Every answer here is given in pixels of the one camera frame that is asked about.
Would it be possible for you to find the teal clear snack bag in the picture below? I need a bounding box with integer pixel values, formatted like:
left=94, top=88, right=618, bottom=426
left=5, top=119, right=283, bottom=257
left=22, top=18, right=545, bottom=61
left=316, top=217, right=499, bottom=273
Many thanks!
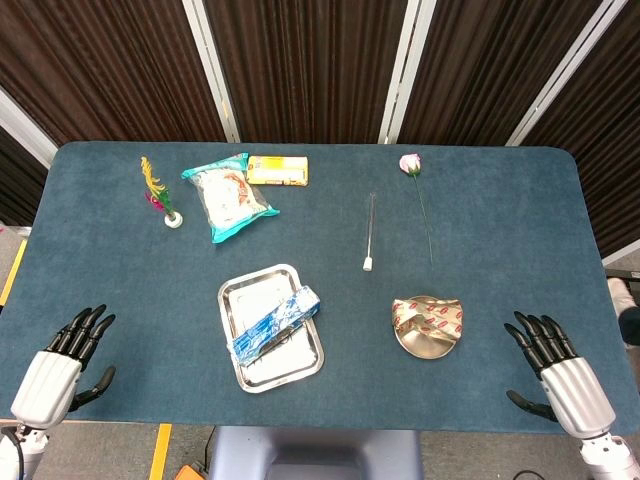
left=180, top=152, right=281, bottom=245

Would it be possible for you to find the red patterned snack wrapper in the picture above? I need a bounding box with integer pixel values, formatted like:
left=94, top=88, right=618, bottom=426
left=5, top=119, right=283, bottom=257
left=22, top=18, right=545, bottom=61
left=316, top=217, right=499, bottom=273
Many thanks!
left=391, top=295, right=465, bottom=346

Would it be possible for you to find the white partition post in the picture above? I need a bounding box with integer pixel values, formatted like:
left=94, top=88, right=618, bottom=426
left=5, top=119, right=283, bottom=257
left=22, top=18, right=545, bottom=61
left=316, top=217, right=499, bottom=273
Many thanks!
left=378, top=0, right=435, bottom=145
left=0, top=87, right=59, bottom=169
left=505, top=0, right=631, bottom=147
left=181, top=0, right=242, bottom=144

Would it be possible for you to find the blue snack packet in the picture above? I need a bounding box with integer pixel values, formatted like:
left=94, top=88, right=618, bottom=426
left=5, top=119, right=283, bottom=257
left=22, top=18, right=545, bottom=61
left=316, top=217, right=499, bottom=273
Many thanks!
left=227, top=284, right=322, bottom=369

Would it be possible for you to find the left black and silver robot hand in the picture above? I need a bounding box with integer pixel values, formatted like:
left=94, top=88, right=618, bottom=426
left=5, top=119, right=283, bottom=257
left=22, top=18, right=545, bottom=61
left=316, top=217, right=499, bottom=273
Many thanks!
left=9, top=303, right=117, bottom=430

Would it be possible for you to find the yellow rectangular box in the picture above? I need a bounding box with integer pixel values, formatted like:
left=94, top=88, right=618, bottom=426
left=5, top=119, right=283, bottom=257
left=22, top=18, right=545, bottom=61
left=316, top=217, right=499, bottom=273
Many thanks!
left=246, top=155, right=310, bottom=188

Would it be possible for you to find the feather shuttlecock white base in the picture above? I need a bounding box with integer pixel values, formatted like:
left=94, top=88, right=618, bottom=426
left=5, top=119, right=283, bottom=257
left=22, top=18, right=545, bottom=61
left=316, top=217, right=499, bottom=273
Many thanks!
left=139, top=155, right=184, bottom=229

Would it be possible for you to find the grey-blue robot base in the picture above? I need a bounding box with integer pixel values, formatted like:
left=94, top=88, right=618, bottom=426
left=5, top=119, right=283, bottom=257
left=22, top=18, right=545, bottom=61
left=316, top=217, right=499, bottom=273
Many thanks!
left=207, top=424, right=424, bottom=480

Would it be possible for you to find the clear tube with white cap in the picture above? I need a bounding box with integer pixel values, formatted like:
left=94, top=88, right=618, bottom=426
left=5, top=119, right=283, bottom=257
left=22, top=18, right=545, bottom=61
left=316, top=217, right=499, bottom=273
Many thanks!
left=362, top=192, right=379, bottom=273

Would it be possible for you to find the rectangular stainless steel tray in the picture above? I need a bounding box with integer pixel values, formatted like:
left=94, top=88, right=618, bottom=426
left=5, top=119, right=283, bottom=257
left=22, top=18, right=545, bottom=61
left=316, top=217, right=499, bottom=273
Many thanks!
left=217, top=263, right=325, bottom=395

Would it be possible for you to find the brown ribbed partition panel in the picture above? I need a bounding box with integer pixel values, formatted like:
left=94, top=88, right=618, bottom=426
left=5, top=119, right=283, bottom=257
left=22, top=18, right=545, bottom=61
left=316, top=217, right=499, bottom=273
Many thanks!
left=0, top=0, right=229, bottom=146
left=522, top=0, right=640, bottom=259
left=202, top=0, right=409, bottom=145
left=399, top=0, right=609, bottom=147
left=0, top=124, right=49, bottom=226

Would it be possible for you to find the white object on floor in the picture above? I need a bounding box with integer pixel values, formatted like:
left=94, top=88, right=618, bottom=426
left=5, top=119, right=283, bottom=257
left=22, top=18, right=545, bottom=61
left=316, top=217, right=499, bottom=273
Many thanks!
left=607, top=277, right=639, bottom=311

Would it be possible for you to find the blue felt table mat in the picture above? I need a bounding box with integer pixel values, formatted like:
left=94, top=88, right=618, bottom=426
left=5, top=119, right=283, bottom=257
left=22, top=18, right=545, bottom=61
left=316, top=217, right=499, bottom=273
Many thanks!
left=0, top=141, right=640, bottom=436

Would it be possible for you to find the round stainless steel plate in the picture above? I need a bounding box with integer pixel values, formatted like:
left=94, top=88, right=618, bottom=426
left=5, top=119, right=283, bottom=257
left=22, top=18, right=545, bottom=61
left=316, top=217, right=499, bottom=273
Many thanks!
left=392, top=294, right=459, bottom=359

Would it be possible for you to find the pink artificial rose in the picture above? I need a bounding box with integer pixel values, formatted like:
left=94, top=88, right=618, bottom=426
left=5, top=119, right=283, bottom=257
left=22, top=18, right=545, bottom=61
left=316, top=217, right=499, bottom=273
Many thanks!
left=398, top=153, right=435, bottom=265

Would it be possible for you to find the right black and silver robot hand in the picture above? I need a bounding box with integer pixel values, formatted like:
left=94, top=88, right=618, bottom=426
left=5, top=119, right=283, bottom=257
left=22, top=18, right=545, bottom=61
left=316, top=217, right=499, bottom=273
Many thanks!
left=503, top=310, right=617, bottom=441

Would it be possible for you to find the black floor cable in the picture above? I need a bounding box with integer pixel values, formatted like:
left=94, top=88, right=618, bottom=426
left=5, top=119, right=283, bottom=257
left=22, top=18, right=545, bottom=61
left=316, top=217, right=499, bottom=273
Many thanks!
left=198, top=427, right=217, bottom=467

